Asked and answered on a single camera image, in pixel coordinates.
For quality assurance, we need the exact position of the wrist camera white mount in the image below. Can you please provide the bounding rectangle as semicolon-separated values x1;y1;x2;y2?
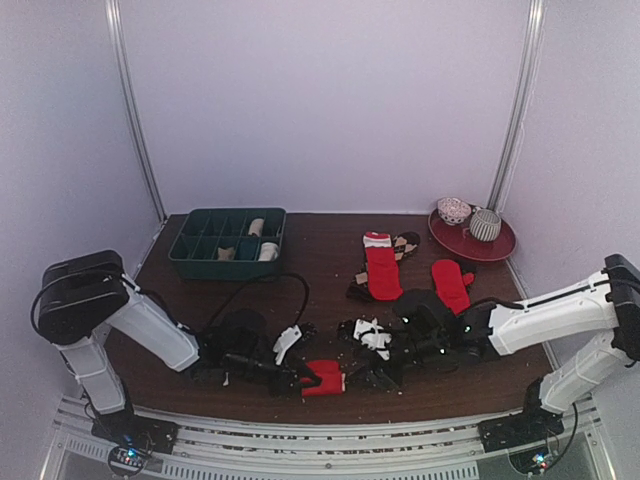
337;319;393;361
272;322;317;366

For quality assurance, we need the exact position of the beige sock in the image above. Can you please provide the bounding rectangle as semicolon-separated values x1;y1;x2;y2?
247;217;265;237
216;246;237;261

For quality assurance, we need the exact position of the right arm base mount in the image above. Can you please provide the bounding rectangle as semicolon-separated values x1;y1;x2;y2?
478;410;564;476

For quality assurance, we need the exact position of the red sock with white cuff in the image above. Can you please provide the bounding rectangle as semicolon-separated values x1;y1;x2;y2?
362;232;403;301

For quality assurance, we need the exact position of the green divided organizer tray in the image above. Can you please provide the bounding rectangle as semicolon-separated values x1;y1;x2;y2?
168;207;287;282

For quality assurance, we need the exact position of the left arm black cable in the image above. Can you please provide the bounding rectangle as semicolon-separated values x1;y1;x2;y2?
207;272;310;331

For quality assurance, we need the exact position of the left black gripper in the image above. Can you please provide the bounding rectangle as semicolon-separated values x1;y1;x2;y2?
225;350;319;398

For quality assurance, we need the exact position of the red plate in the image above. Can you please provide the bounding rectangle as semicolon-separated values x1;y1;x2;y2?
428;210;517;263

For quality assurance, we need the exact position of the aluminium frame post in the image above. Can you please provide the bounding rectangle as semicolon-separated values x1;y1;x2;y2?
105;0;168;224
487;0;546;212

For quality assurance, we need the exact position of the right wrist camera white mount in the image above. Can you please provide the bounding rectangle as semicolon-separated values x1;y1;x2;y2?
337;319;393;361

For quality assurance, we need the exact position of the left aluminium frame post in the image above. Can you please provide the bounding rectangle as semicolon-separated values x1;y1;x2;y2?
105;0;168;224

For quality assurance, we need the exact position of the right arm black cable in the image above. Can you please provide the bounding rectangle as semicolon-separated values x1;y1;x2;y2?
469;297;524;314

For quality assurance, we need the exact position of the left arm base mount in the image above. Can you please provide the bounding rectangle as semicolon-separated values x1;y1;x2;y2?
91;412;179;477

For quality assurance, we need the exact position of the right aluminium frame post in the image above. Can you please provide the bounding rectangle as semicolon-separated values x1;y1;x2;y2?
487;0;546;212

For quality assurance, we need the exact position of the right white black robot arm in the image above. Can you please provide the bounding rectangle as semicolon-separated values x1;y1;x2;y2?
338;254;639;442

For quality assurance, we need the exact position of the argyle sock at back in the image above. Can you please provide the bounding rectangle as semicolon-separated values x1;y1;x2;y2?
346;231;421;302

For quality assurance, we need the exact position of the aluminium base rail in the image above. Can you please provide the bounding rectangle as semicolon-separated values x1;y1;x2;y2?
36;397;622;479

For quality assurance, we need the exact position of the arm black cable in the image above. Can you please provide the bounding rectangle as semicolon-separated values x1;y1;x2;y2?
207;272;310;331
469;297;524;314

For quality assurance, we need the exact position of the white dotted bowl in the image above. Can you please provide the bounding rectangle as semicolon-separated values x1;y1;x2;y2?
437;197;472;226

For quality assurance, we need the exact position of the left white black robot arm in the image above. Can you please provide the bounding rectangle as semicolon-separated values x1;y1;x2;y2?
29;250;322;444

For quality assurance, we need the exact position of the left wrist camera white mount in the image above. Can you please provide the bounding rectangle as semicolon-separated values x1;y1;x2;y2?
272;322;317;366

